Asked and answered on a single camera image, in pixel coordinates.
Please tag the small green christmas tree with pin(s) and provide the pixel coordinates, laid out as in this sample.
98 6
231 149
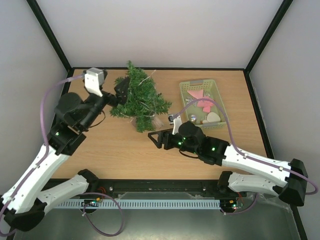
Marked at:
141 102

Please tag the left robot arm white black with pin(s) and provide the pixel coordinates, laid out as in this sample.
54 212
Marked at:
25 205

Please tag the black corner frame post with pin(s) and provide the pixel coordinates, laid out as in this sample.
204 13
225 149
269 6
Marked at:
276 20
42 20

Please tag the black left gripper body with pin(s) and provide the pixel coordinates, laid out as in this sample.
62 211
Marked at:
92 115

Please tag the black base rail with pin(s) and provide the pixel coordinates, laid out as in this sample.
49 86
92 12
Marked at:
205 188

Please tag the pink bow ornament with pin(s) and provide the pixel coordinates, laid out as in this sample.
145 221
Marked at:
206 104

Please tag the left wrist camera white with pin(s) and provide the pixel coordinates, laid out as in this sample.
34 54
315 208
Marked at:
94 78

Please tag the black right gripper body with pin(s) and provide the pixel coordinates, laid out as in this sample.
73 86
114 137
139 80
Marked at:
165 139

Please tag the light blue slotted cable duct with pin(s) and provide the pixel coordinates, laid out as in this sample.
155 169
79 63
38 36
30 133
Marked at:
142 204

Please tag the silver star ornament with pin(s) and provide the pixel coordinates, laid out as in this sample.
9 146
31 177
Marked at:
189 100

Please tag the light green plastic basket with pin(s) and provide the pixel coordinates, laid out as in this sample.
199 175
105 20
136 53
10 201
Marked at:
210 91

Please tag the black corner frame post left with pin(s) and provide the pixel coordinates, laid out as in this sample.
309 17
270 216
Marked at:
42 20

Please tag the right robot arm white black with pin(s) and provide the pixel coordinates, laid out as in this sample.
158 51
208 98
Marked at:
285 180

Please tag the black corner frame post right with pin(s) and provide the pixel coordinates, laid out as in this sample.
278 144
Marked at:
276 20

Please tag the pink paper triangle ornament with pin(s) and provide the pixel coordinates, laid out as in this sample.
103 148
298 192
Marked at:
197 94

